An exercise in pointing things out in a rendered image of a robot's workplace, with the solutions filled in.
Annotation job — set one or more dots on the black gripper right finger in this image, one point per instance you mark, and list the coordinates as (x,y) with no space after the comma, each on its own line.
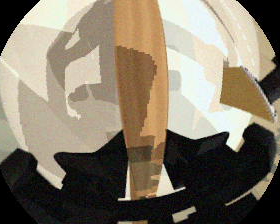
(181,154)

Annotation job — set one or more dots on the wooden post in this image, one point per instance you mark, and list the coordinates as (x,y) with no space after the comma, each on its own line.
(133,195)

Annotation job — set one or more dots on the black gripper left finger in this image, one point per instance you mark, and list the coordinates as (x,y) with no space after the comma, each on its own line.
(110,162)

